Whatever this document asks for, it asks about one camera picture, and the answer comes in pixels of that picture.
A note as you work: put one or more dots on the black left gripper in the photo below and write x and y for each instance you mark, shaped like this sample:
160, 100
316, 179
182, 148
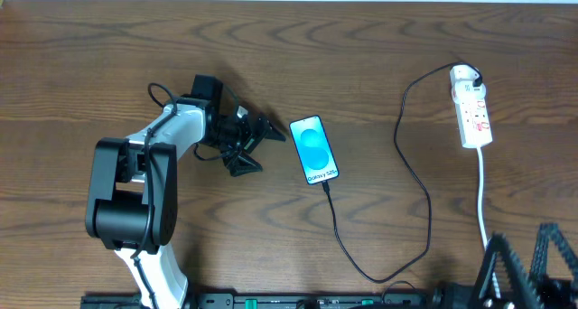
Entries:
247, 141

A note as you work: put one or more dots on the blue Samsung Galaxy smartphone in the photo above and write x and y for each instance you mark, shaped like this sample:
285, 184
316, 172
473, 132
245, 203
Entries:
314, 150

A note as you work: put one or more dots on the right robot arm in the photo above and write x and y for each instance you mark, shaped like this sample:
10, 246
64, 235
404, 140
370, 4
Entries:
557, 293

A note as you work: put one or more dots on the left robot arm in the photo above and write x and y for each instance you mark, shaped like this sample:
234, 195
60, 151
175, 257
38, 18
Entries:
132, 204

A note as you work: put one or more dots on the white USB charger plug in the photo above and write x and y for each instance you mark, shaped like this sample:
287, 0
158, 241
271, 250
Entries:
465, 72

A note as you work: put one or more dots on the white power strip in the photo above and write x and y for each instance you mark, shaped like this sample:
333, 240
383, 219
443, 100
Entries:
472, 114

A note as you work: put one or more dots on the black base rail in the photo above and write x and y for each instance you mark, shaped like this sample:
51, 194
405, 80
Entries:
392, 299

